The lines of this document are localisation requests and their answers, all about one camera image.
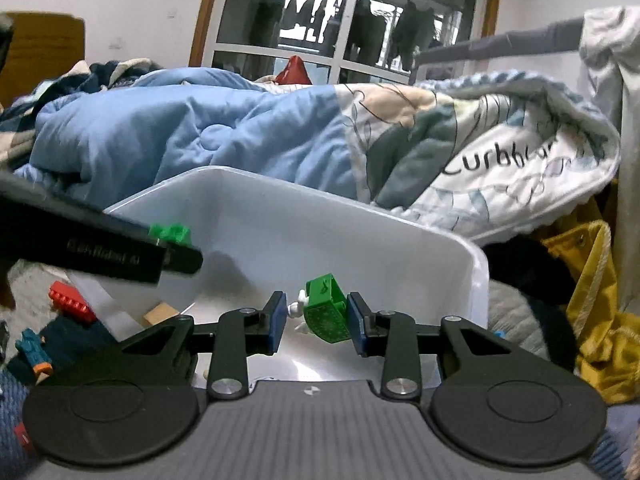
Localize grey bed rail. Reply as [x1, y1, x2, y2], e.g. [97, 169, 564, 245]
[409, 16, 587, 87]

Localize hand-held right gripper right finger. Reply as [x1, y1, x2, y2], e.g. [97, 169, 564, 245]
[346, 291, 519, 402]

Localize green toy block with figure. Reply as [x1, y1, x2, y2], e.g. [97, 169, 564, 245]
[290, 273, 351, 345]

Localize white cloth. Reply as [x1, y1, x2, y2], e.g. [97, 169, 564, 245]
[579, 5, 640, 171]

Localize grey cloth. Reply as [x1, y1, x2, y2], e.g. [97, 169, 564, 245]
[487, 279, 576, 368]

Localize yellow bag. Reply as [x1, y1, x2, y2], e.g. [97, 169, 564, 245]
[542, 219, 640, 407]

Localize wooden block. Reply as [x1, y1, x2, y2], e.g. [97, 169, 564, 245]
[142, 302, 181, 329]

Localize small red toy piece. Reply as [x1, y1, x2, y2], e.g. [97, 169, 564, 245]
[13, 424, 35, 455]

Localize dark plaid blanket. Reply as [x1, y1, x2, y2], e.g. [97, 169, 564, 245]
[0, 57, 166, 173]

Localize small green toy brick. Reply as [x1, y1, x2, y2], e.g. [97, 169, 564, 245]
[148, 222, 193, 248]

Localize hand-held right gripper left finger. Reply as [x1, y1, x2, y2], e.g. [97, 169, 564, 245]
[117, 291, 289, 402]

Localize white plastic container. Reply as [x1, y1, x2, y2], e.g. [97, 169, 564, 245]
[65, 165, 490, 382]

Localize red object by window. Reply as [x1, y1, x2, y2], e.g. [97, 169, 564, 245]
[274, 54, 314, 86]

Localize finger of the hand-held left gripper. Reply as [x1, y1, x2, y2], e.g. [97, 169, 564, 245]
[160, 243, 204, 276]

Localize glass window door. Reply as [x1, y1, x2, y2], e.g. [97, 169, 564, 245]
[189, 0, 503, 86]

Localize light blue printed quilt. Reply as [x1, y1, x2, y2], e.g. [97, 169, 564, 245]
[15, 67, 622, 247]

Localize red toy brick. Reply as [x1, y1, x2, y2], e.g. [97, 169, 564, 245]
[49, 281, 99, 324]

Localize black cloth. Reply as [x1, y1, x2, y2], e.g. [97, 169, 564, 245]
[481, 236, 582, 376]

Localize teal and orange toy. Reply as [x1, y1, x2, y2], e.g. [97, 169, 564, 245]
[15, 328, 54, 377]

